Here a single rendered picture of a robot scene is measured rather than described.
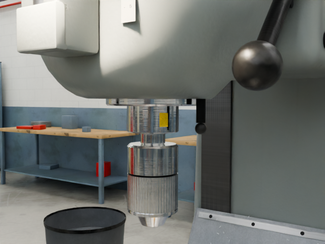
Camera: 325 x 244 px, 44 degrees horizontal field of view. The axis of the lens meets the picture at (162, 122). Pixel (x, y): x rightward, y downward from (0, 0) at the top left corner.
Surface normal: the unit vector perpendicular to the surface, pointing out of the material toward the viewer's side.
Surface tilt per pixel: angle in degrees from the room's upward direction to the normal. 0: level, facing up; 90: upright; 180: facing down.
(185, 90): 139
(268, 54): 68
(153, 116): 90
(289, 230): 63
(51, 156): 90
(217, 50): 117
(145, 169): 90
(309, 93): 90
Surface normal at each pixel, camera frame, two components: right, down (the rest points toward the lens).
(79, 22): 0.83, 0.04
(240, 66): -0.78, 0.09
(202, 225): -0.50, -0.41
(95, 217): -0.04, -0.01
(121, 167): -0.56, 0.04
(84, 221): 0.18, -0.01
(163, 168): 0.46, 0.05
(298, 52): -0.40, 0.20
